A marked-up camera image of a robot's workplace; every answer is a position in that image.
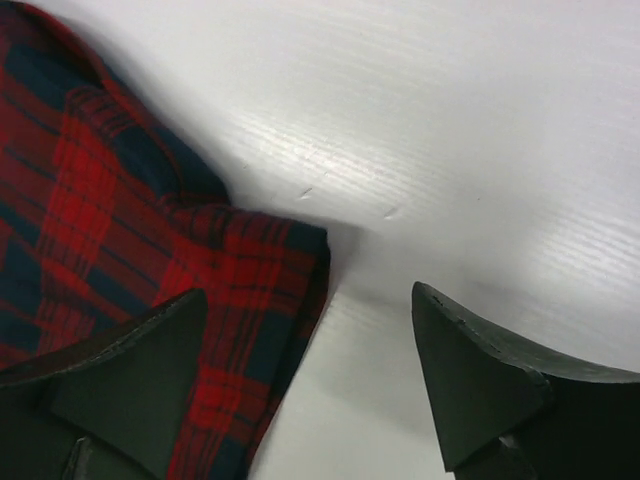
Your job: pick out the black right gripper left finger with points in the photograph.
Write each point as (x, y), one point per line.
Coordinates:
(107, 407)

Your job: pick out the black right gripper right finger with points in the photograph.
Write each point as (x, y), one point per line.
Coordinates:
(505, 407)

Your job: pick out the red black plaid skirt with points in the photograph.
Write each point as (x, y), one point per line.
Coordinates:
(106, 213)

